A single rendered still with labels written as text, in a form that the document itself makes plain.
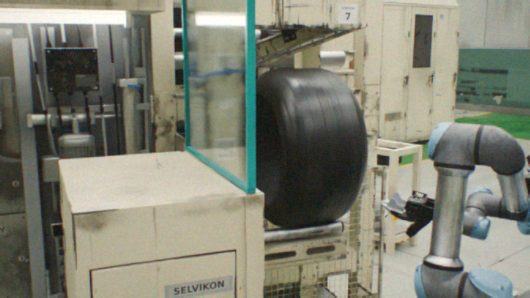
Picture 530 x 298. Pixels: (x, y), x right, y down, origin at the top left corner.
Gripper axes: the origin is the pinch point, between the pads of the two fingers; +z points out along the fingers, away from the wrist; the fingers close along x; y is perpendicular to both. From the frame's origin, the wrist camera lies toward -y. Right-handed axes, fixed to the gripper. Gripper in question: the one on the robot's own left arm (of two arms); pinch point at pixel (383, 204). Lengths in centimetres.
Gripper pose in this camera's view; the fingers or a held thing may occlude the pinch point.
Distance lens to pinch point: 211.0
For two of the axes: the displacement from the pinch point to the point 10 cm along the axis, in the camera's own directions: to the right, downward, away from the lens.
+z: -8.7, -2.5, 4.1
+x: -4.8, 4.9, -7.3
